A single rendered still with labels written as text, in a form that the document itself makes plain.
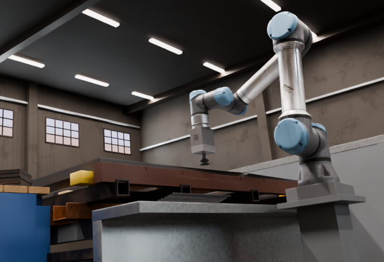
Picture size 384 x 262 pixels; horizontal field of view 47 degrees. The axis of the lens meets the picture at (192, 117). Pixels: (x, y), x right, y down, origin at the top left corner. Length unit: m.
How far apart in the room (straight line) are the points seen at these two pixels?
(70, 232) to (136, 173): 0.33
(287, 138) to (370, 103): 11.18
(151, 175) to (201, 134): 0.40
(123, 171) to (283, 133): 0.57
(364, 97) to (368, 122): 0.68
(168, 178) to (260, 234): 0.51
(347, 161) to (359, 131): 10.02
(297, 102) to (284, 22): 0.31
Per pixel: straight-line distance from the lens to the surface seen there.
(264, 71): 1.87
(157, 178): 1.51
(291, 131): 1.56
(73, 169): 1.53
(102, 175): 1.36
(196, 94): 1.88
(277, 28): 1.71
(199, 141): 1.82
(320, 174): 1.66
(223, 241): 1.66
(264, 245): 1.88
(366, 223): 2.60
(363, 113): 12.72
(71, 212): 1.46
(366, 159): 2.61
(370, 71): 12.92
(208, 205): 1.37
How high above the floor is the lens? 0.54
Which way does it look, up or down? 17 degrees up
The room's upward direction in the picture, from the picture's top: 5 degrees counter-clockwise
